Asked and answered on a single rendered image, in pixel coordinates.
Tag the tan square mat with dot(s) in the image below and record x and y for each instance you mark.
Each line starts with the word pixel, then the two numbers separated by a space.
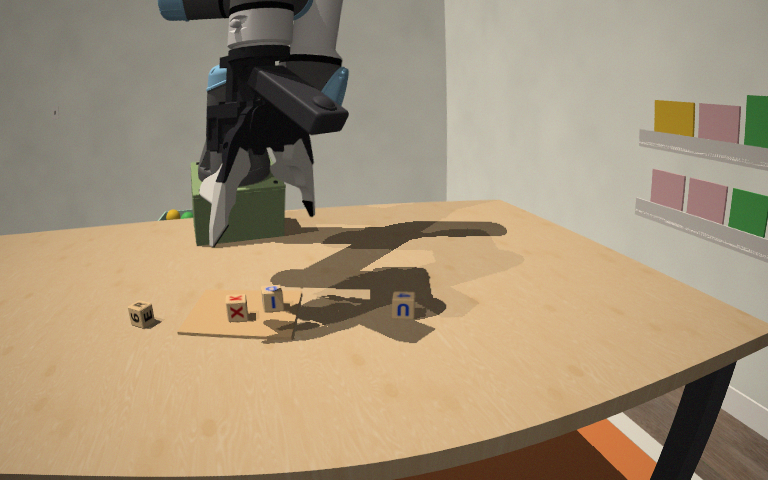
pixel 208 318

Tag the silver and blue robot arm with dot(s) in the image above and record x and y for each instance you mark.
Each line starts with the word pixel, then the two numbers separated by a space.
pixel 312 57

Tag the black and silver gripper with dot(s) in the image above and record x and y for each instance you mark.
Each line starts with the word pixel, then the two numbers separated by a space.
pixel 261 123

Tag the tan letter block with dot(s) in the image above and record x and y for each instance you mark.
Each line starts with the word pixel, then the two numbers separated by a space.
pixel 236 306
pixel 141 314
pixel 272 298
pixel 403 305

